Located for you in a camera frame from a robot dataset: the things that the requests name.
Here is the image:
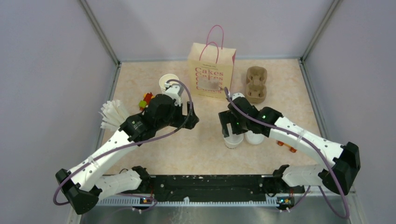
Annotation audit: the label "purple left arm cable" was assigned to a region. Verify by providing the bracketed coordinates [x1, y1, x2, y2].
[53, 79, 194, 206]

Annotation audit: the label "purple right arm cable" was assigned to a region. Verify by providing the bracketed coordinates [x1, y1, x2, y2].
[224, 87, 350, 219]

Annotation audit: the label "white plastic cup lid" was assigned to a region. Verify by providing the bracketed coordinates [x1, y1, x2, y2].
[223, 132, 244, 145]

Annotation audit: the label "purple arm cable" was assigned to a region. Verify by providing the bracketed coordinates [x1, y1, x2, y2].
[53, 79, 194, 206]
[224, 87, 350, 219]

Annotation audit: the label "cream Cakes paper bag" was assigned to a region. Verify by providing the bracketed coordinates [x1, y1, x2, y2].
[187, 25, 236, 100]

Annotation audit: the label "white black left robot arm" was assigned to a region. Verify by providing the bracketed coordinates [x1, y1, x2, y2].
[52, 92, 199, 215]

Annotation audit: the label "brown pulp cup carrier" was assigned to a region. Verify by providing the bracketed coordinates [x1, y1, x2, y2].
[245, 66, 268, 104]

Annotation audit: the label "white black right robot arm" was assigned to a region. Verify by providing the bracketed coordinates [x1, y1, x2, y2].
[219, 94, 361, 195]

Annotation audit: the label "stack of white paper cups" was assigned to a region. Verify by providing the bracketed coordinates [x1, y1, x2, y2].
[158, 73, 179, 94]

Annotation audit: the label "white paper coffee cup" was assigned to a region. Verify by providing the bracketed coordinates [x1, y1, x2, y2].
[223, 136, 244, 150]

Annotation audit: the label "red green toy block figure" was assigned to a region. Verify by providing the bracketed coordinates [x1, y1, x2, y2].
[138, 92, 154, 111]

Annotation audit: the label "bundle of white paper straws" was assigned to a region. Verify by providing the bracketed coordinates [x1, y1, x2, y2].
[99, 99, 130, 131]

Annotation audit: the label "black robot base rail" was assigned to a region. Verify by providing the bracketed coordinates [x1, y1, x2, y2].
[120, 165, 307, 203]

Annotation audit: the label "yellow toy car red wheels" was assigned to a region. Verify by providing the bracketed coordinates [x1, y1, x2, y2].
[276, 140, 297, 153]

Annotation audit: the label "grey slotted cable duct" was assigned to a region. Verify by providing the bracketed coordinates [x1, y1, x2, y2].
[97, 196, 279, 207]

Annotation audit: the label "stack of translucent lids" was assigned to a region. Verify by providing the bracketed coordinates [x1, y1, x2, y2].
[244, 131, 265, 145]

